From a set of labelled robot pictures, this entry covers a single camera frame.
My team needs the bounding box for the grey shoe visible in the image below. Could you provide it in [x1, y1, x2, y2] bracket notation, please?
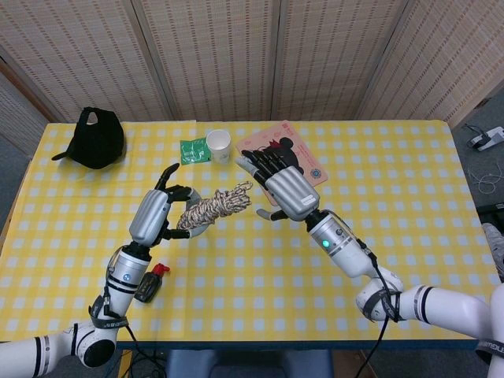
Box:
[482, 222, 504, 283]

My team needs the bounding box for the blue chair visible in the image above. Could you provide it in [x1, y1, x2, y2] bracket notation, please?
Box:
[165, 348, 332, 378]

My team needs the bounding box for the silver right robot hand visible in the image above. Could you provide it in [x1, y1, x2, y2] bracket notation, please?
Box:
[235, 148, 321, 222]

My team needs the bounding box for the black red small tool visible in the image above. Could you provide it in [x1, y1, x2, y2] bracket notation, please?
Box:
[134, 263, 171, 304]

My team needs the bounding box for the white foot pedal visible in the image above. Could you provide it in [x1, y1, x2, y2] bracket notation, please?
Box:
[466, 124, 504, 153]

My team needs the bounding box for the black baseball cap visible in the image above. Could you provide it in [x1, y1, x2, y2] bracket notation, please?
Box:
[51, 106, 126, 170]

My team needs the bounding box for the blue table frame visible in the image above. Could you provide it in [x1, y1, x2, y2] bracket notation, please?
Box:
[116, 340, 473, 350]

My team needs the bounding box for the white paper cup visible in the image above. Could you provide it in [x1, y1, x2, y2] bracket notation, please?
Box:
[206, 129, 232, 165]

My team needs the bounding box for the thin white floor cable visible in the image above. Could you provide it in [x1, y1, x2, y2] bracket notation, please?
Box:
[470, 171, 501, 194]

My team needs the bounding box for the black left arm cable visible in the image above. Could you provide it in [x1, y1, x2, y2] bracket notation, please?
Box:
[117, 324, 170, 378]

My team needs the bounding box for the woven bamboo folding screen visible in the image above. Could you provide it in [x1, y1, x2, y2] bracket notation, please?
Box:
[0, 0, 504, 158]

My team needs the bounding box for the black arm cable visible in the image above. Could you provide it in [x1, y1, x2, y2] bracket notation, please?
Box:
[117, 324, 170, 378]
[330, 212, 398, 378]

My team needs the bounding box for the pink cartoon mouse pad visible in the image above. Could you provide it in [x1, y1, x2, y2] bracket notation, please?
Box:
[235, 120, 329, 206]

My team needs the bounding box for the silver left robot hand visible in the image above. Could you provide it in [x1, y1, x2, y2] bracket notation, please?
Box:
[128, 164, 202, 247]

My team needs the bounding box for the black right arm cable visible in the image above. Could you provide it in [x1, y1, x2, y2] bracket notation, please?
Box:
[330, 212, 398, 378]

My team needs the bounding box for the speckled white braided rope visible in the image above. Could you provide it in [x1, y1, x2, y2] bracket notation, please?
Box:
[176, 180, 254, 230]

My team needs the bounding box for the yellow checked tablecloth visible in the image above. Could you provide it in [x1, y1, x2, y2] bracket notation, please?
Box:
[0, 120, 499, 343]

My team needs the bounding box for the green foil packet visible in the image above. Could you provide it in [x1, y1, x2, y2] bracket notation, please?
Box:
[180, 136, 212, 166]

